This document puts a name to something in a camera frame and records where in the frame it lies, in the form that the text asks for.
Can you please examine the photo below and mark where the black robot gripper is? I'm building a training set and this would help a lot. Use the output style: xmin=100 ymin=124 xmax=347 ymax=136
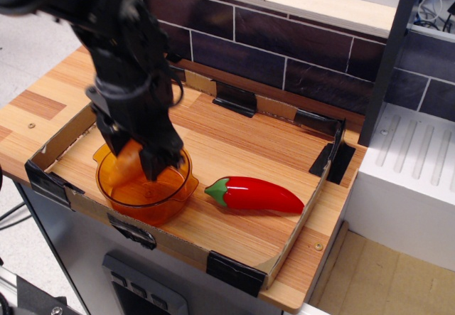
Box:
xmin=86 ymin=58 xmax=183 ymax=181

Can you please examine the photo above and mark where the orange plastic toy carrot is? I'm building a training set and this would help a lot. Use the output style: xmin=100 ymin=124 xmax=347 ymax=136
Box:
xmin=107 ymin=140 xmax=144 ymax=188

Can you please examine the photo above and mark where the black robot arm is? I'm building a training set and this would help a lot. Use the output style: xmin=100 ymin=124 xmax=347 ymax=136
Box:
xmin=1 ymin=0 xmax=183 ymax=181

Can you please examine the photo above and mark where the orange transparent plastic pot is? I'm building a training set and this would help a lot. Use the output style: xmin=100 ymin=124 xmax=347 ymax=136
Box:
xmin=93 ymin=144 xmax=198 ymax=226

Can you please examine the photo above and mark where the cardboard fence with black tape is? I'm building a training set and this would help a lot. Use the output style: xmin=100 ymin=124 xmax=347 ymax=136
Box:
xmin=27 ymin=51 xmax=365 ymax=308

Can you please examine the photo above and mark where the red toy chili pepper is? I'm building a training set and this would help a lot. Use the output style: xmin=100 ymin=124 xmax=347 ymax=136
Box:
xmin=204 ymin=176 xmax=304 ymax=214

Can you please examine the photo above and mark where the grey toy oven control panel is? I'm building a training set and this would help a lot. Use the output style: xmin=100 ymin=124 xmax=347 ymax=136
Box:
xmin=102 ymin=255 xmax=189 ymax=314

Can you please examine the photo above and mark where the white toy sink drainboard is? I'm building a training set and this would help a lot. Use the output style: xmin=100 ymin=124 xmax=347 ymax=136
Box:
xmin=345 ymin=104 xmax=454 ymax=270

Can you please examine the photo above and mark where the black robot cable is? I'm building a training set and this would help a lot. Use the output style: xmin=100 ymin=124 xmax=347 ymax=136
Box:
xmin=165 ymin=64 xmax=186 ymax=109

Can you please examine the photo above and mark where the dark grey right post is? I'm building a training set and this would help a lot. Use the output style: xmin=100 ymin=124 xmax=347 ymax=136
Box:
xmin=358 ymin=0 xmax=419 ymax=146

